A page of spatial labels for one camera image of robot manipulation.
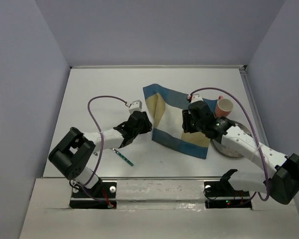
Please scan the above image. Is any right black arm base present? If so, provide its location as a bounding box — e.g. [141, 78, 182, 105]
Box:
[203, 181, 252, 209]

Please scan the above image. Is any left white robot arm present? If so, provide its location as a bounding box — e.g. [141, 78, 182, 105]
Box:
[48, 111, 152, 197]

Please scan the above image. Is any fork with teal handle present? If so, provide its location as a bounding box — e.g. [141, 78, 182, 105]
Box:
[112, 148, 134, 167]

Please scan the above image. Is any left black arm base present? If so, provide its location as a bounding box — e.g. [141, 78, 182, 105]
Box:
[69, 180, 117, 210]

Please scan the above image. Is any blue beige checked cloth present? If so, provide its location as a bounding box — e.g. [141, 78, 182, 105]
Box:
[143, 84, 210, 159]

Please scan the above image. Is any pink cup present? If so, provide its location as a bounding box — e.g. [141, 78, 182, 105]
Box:
[215, 96, 234, 118]

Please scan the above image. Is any dark patterned plate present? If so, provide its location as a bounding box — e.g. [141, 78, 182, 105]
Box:
[211, 120, 252, 159]

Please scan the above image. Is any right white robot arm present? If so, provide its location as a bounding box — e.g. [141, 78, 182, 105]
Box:
[182, 101, 299, 205]

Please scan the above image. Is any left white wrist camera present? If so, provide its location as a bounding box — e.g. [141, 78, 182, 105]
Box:
[129, 100, 143, 114]

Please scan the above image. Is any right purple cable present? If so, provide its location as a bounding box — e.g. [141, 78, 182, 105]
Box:
[190, 87, 271, 201]

